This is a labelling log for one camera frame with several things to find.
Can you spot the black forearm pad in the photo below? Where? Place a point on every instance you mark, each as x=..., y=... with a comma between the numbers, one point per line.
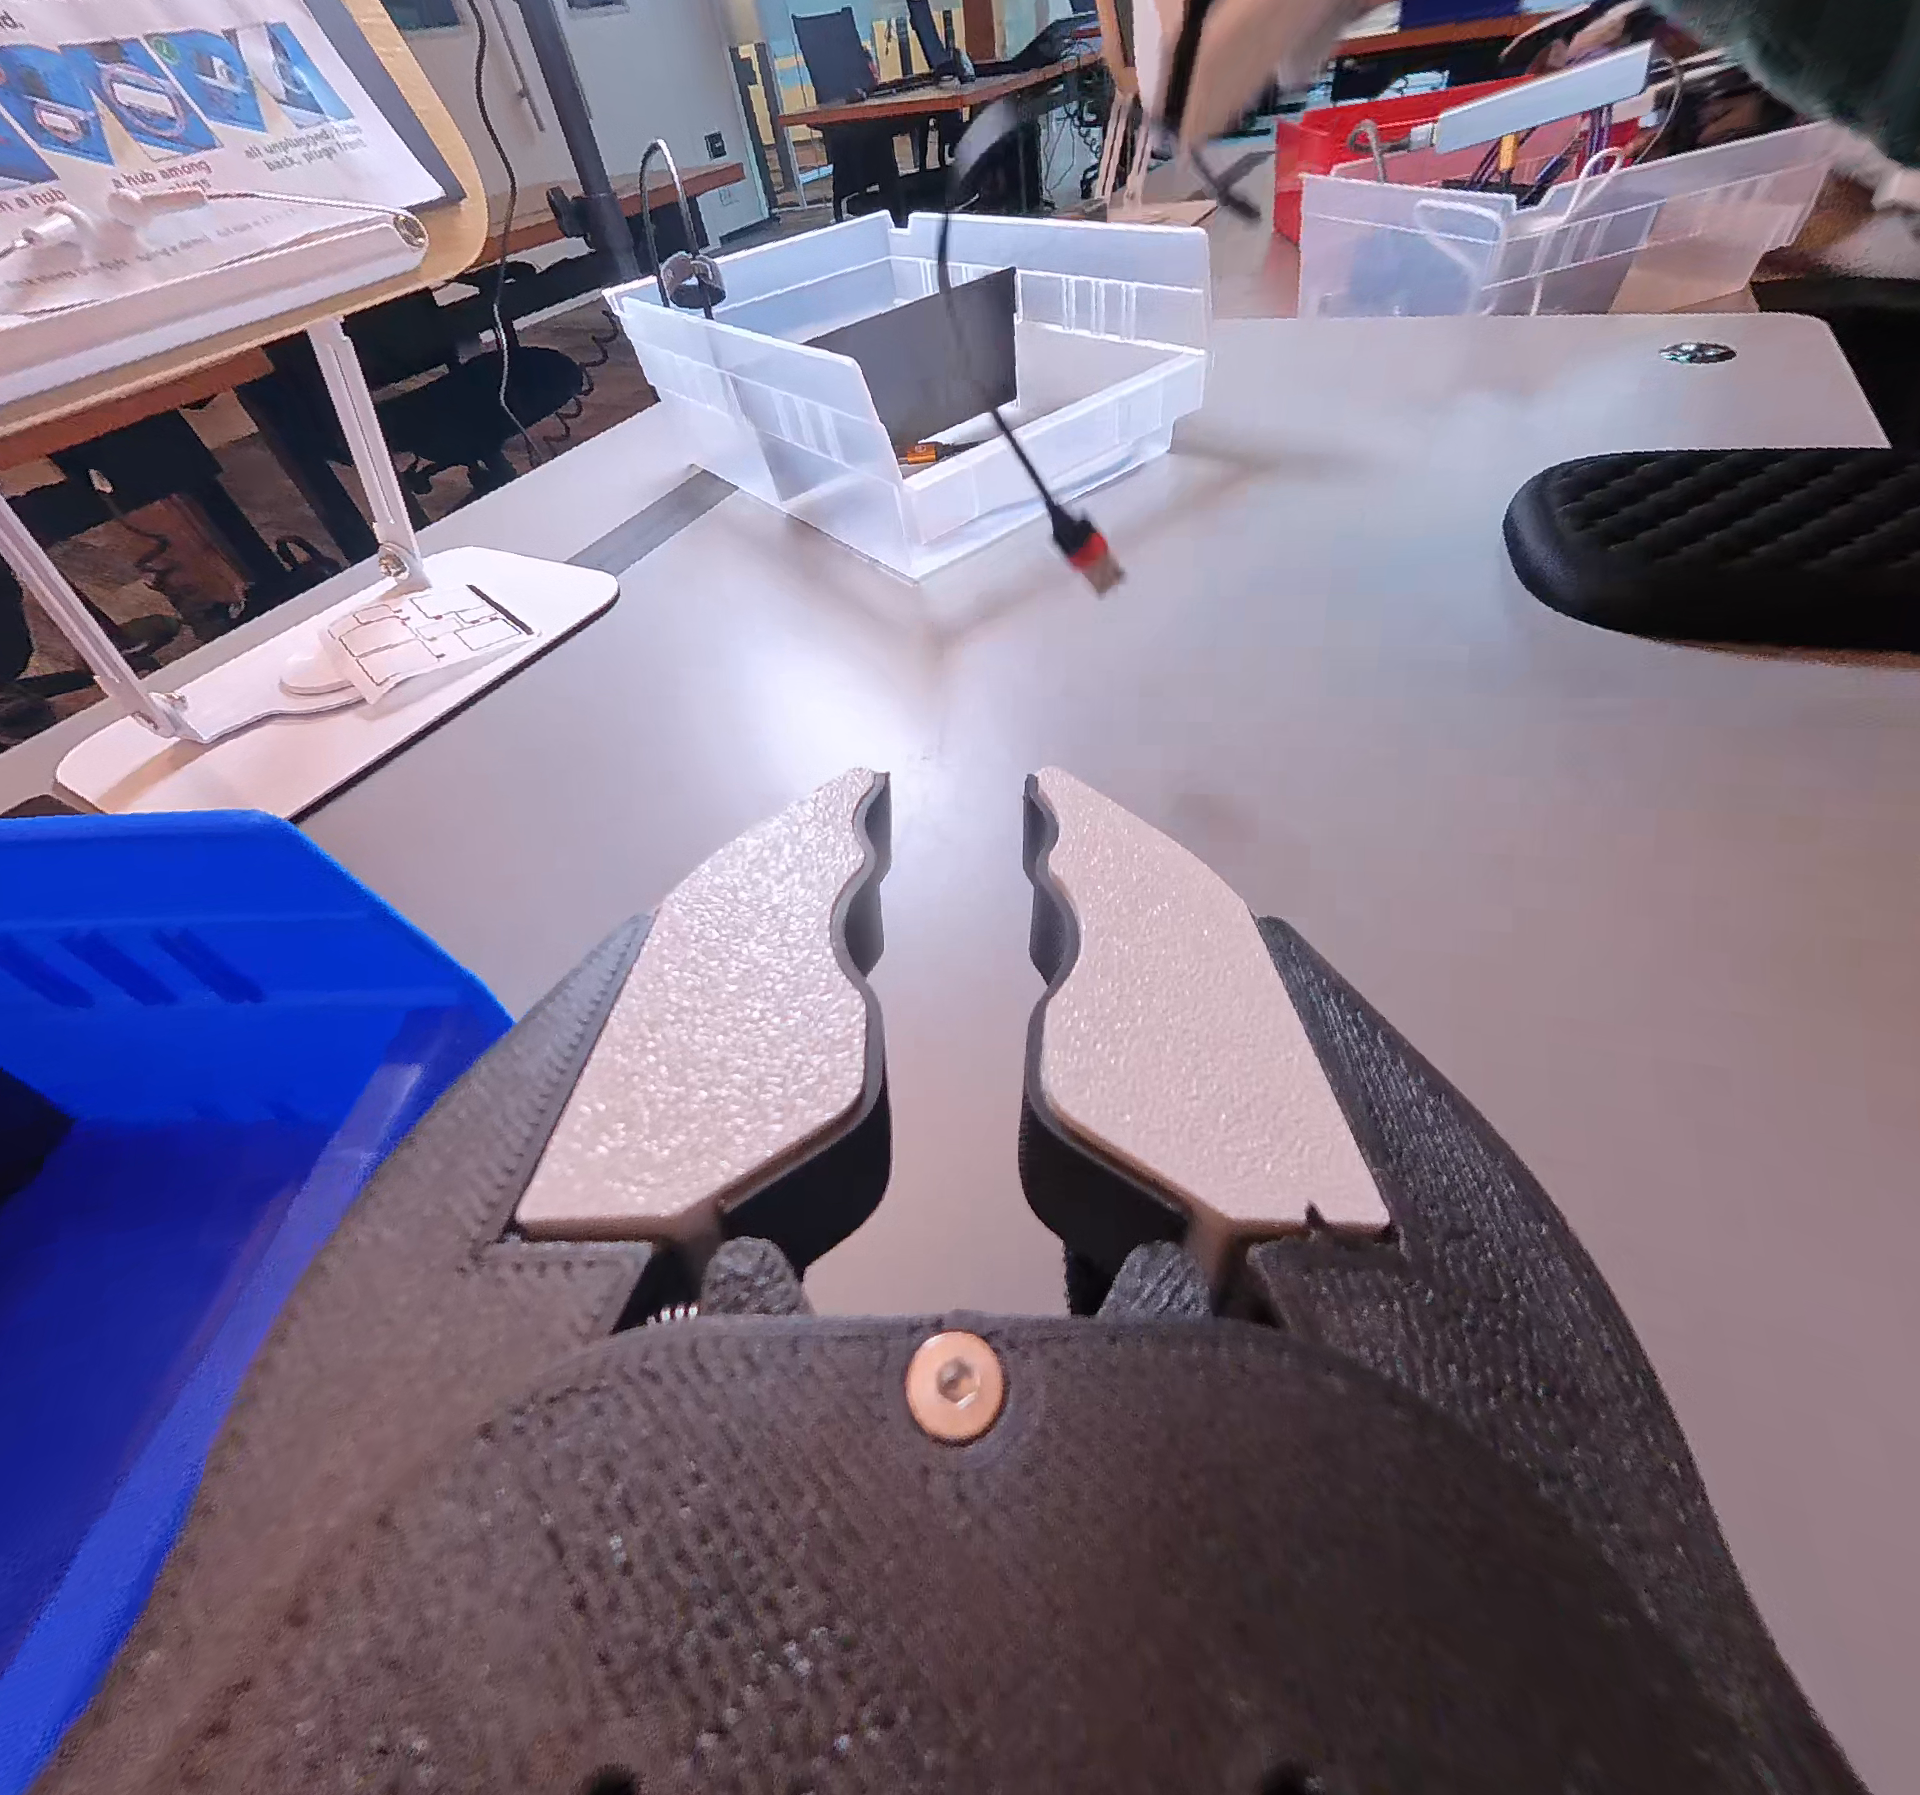
x=1725, y=549

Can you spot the clear plastic bin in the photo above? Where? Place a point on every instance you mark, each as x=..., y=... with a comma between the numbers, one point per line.
x=779, y=400

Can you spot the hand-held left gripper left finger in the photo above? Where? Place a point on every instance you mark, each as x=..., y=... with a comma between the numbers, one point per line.
x=706, y=1044

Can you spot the blue plastic bin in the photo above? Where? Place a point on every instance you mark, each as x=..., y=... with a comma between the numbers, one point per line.
x=180, y=1075

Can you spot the clear plastic container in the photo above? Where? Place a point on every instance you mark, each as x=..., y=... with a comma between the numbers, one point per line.
x=1649, y=235

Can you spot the wooden easel with black panel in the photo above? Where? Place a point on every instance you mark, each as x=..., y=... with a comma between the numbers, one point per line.
x=1119, y=24

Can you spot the red storage bin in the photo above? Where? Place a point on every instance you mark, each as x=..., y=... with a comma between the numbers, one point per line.
x=1350, y=136

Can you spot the white paper sign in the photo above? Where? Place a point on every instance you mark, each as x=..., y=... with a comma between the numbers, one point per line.
x=150, y=24

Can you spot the round table grommet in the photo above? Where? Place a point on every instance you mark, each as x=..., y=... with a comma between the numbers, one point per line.
x=1697, y=352

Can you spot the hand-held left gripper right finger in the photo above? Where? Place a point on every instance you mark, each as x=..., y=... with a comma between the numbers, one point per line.
x=1185, y=1059

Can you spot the black office chair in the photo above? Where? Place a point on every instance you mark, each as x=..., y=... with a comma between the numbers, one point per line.
x=480, y=385
x=833, y=55

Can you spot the light wooden sign board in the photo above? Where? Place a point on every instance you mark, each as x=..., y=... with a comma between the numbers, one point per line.
x=465, y=220

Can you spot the white sign stand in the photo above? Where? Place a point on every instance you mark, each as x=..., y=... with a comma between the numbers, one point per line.
x=450, y=625

